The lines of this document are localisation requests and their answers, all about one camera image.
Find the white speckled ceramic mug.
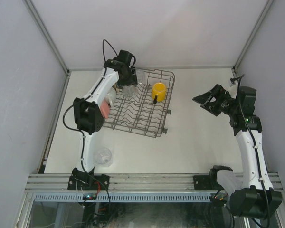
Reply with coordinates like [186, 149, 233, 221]
[105, 87, 116, 107]

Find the grey wire dish rack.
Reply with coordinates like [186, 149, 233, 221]
[104, 68, 175, 138]

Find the pink ceramic cup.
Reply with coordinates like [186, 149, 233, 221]
[100, 100, 110, 119]

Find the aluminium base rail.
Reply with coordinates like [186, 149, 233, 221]
[26, 173, 280, 193]

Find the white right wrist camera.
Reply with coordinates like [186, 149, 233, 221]
[229, 78, 237, 86]

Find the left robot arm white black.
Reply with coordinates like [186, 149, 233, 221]
[72, 50, 137, 183]

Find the yellow mug black handle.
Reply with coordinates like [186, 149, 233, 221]
[152, 82, 167, 104]

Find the clear glass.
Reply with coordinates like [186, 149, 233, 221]
[94, 147, 113, 167]
[123, 85, 137, 97]
[136, 69, 147, 85]

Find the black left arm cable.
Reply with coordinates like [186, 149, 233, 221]
[63, 39, 136, 167]

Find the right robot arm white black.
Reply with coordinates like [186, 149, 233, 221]
[193, 84, 283, 219]

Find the blue slotted cable duct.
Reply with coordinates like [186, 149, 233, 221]
[34, 192, 212, 203]

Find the beige ceramic mug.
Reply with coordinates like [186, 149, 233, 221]
[113, 83, 121, 93]

